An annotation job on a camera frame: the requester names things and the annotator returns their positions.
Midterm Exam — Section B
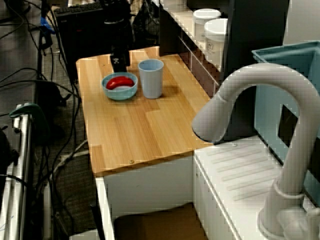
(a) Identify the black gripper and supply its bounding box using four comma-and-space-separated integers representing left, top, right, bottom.
104, 22, 133, 73

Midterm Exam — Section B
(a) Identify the red and white sushi toy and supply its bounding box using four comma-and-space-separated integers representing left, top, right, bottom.
106, 76, 134, 91

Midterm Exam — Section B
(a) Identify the light blue bowl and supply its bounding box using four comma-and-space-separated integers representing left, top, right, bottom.
101, 71, 139, 102

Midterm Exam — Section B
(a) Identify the light blue plastic cup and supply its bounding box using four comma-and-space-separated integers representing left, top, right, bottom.
137, 59, 165, 100

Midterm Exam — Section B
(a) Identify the black computer case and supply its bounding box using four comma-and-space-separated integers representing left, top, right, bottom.
53, 0, 121, 82

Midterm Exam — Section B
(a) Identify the dark narrow hutch side panel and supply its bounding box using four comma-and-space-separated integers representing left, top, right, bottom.
159, 0, 193, 57

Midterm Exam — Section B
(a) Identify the cream shelf board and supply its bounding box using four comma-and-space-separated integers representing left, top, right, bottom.
163, 7, 226, 73

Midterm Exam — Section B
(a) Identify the black plastic box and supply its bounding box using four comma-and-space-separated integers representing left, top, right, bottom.
34, 79, 68, 108

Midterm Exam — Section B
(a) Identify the black stand pole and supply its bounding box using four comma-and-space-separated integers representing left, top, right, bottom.
37, 0, 54, 81

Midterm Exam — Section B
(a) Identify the dark tiled backsplash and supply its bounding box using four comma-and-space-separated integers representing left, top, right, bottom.
178, 37, 221, 99

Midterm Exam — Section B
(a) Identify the blue clamp piece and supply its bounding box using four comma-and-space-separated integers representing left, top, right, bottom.
41, 16, 56, 35

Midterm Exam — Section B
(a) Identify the white lidded jar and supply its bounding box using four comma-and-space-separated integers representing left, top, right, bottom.
192, 8, 222, 46
203, 17, 229, 67

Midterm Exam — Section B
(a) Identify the teal cloth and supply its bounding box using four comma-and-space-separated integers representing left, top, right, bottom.
8, 102, 51, 141

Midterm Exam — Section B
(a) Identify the white toy kitchen cabinet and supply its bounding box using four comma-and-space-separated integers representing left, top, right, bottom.
94, 136, 320, 240

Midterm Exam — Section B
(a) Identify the grey toy faucet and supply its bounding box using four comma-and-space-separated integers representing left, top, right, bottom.
191, 63, 320, 240

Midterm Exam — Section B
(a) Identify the dark grey wide hutch panel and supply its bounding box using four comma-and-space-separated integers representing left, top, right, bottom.
219, 0, 291, 141

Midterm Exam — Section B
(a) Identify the teal plastic bin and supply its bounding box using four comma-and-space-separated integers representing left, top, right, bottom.
251, 41, 320, 208

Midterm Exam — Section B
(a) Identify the short black bar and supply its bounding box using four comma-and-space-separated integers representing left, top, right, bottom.
89, 203, 106, 240

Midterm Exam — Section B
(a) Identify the black floor cable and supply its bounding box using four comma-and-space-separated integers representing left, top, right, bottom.
48, 82, 82, 176

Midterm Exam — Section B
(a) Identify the white floor cable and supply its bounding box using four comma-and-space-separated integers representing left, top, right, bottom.
49, 139, 90, 181

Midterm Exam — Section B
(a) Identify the silver metal frame rail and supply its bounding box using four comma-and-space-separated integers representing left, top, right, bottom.
0, 103, 35, 240

